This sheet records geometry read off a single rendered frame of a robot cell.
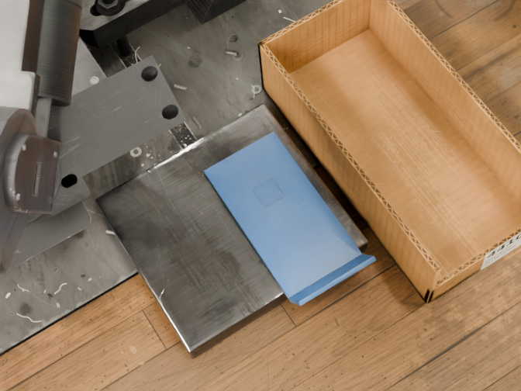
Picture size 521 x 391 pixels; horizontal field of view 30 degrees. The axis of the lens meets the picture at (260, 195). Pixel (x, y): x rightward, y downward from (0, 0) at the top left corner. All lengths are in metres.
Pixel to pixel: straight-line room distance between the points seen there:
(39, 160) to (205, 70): 0.47
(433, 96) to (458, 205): 0.10
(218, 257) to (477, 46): 0.32
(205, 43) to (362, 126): 0.17
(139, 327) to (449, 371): 0.25
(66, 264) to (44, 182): 0.38
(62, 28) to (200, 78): 0.40
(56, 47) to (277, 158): 0.35
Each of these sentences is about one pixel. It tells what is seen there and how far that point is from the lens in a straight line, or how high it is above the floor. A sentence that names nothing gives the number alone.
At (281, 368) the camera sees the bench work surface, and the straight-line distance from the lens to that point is 0.78.
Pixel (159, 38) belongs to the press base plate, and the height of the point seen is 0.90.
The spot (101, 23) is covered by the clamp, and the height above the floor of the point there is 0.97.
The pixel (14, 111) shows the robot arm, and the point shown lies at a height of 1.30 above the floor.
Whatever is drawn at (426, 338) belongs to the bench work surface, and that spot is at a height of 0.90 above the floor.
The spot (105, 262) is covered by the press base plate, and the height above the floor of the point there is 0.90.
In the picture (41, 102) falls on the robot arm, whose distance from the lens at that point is 0.50.
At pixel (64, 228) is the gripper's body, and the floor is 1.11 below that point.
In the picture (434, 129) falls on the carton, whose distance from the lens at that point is 0.87.
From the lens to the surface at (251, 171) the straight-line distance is 0.82.
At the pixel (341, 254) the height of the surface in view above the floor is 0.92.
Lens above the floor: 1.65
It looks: 64 degrees down
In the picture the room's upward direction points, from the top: 7 degrees counter-clockwise
